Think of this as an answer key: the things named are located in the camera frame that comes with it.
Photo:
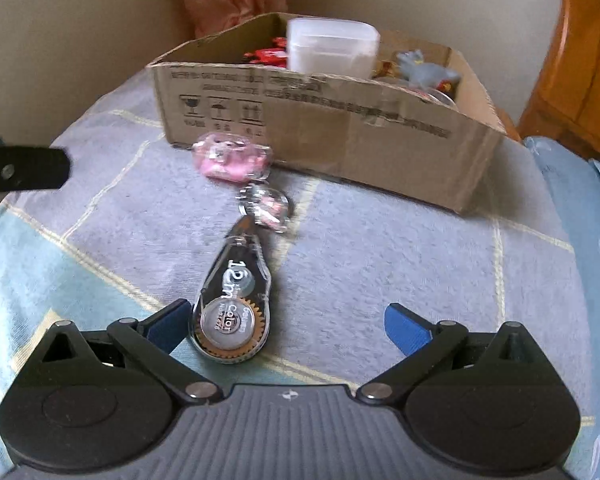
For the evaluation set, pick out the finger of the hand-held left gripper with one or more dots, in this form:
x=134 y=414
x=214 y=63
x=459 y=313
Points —
x=30 y=167

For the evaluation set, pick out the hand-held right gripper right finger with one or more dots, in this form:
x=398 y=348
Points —
x=405 y=329

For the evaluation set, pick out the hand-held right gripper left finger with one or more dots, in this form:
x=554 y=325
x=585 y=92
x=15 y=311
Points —
x=170 y=326

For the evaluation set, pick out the clear correction tape dispenser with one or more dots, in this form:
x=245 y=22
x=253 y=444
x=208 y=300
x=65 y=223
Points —
x=230 y=320

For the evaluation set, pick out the cardboard box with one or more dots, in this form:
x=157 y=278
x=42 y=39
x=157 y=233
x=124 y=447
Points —
x=330 y=130

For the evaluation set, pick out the grey toy figure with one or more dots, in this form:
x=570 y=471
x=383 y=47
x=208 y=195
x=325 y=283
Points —
x=420 y=72

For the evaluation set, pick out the red toy train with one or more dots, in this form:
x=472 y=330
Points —
x=267 y=55

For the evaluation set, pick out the white bottle green label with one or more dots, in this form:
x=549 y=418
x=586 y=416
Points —
x=330 y=55

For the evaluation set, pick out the checked grey blue blanket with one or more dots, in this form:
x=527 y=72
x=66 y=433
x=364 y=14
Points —
x=405 y=260

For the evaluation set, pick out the pink clear case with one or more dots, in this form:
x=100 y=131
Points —
x=225 y=160

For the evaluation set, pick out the blue pillow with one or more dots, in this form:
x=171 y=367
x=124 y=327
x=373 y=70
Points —
x=580 y=235

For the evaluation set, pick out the clear plastic container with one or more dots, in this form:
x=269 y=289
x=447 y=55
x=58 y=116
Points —
x=442 y=96

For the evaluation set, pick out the wooden furniture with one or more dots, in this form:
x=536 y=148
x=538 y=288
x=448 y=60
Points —
x=580 y=60

